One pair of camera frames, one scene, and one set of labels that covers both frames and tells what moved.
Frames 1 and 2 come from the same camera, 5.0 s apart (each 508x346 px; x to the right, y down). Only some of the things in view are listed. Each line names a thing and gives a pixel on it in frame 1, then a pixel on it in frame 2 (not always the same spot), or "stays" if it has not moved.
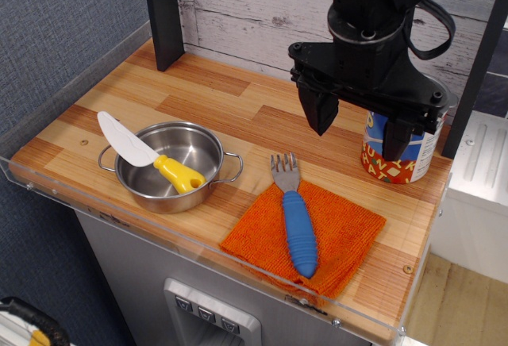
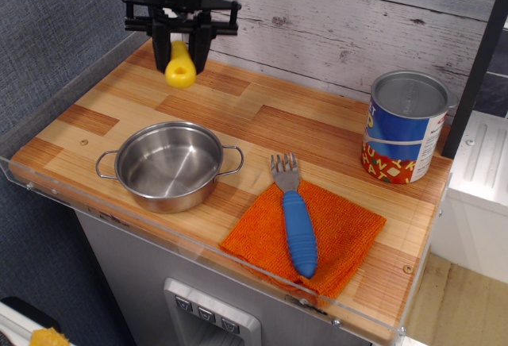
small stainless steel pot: [188, 145] stays
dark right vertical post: [475, 76] stays
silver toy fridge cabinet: [170, 297] stays
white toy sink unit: [471, 230] stays
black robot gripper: [381, 75] → [180, 21]
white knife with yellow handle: [134, 151] → [180, 72]
